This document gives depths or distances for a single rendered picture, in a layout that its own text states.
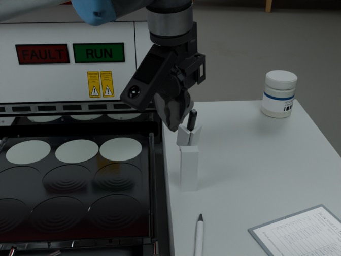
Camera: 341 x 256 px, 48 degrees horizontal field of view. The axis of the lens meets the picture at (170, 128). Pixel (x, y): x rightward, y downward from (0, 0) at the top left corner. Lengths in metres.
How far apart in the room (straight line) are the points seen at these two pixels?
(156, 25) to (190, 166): 0.24
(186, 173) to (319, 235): 0.23
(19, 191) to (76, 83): 0.30
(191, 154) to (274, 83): 0.34
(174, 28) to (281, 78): 0.37
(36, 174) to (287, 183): 0.52
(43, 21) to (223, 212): 0.57
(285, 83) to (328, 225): 0.36
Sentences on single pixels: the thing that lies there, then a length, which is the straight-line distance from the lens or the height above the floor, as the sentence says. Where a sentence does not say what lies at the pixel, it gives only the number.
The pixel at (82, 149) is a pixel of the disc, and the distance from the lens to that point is 0.94.
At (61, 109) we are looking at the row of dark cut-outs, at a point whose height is 0.95.
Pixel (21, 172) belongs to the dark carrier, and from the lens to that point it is 0.91.
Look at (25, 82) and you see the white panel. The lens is 1.00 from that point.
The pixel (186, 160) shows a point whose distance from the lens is 0.65.
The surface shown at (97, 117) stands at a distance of 1.00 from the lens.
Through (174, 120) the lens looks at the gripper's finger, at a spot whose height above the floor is 1.05.
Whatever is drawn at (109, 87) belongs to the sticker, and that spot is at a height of 1.01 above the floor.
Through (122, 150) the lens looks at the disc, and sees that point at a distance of 0.92.
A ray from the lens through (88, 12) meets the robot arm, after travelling 0.54.
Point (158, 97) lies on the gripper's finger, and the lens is 0.73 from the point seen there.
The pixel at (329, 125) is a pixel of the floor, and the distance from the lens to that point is 3.02.
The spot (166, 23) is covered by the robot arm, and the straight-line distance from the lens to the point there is 0.62.
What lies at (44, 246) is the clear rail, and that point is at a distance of 0.72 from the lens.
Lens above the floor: 1.41
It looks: 31 degrees down
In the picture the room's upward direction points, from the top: straight up
